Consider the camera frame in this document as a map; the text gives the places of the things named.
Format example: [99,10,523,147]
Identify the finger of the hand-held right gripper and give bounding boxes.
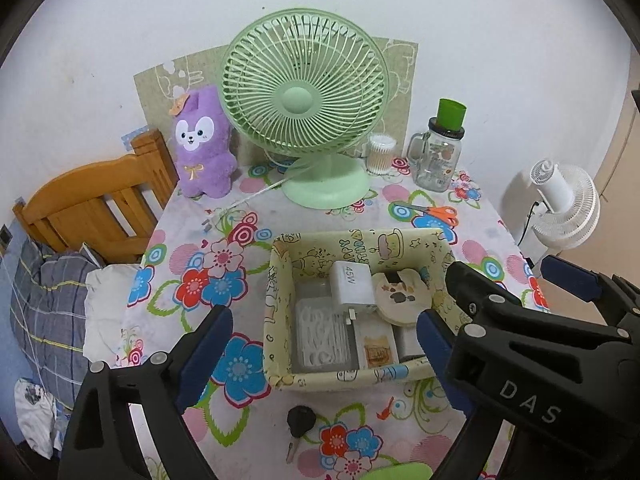
[541,254,640,341]
[445,261,531,326]

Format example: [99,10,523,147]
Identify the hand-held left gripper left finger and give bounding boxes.
[59,305,234,480]

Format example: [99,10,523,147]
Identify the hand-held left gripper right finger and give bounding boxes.
[416,309,516,480]

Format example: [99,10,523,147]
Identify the wooden bear-shaped mirror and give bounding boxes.
[371,268,433,327]

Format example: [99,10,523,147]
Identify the white charger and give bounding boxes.
[329,260,377,325]

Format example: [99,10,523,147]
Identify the yellow printed storage box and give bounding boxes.
[263,227,458,392]

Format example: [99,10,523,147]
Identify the white standing fan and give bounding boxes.
[529,159,601,251]

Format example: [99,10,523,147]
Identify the beige wooden door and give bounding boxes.
[540,80,640,281]

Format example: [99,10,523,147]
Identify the black key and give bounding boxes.
[285,406,317,464]

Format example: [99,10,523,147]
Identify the floral tablecloth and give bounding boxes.
[117,160,551,480]

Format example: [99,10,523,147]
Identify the clear floss pick box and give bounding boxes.
[292,297,357,373]

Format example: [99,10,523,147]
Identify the glass mug with green lid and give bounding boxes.
[406,98,467,192]

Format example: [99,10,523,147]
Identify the green round object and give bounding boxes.
[367,464,433,480]

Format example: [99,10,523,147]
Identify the cotton swab jar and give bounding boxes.
[367,134,396,176]

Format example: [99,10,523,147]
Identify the plaid blanket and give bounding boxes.
[10,237,101,401]

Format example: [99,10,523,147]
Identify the grey and white cloth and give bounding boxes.
[14,377,66,461]

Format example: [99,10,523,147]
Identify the purple plush toy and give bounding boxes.
[169,85,237,198]

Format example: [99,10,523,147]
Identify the blue patterned paper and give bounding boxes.
[122,124,151,153]

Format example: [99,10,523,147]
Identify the green desk fan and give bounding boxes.
[220,7,390,209]

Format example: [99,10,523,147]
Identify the black fan cable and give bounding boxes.
[517,200,538,246]

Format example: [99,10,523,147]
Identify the orange-handled scissors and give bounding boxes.
[392,201,460,227]

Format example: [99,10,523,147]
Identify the white fan cable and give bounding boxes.
[200,170,301,231]

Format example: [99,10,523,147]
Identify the beige wall poster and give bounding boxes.
[133,37,420,168]

